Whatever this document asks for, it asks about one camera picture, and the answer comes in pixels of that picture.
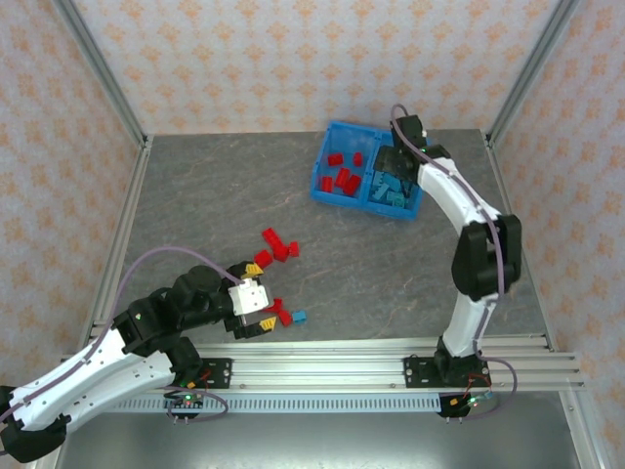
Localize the blue plastic bin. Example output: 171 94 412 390
310 120 382 211
361 131 433 222

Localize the small circuit board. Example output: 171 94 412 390
163 392 205 411
451 390 494 410

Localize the grey metal panel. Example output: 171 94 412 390
48 412 600 469

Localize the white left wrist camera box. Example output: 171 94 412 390
228 278 271 318

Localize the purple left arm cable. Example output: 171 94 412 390
0 245 245 426

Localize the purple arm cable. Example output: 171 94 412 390
0 245 245 426
389 103 520 421

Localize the aluminium mounting rail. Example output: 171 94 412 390
61 339 587 392

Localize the aluminium table side rail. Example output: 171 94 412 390
482 130 561 352
72 134 155 353

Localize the slotted grey cable duct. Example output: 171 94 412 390
116 395 440 414

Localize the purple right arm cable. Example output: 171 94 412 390
389 103 520 421

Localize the aluminium frame post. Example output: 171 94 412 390
51 0 150 148
487 0 582 143

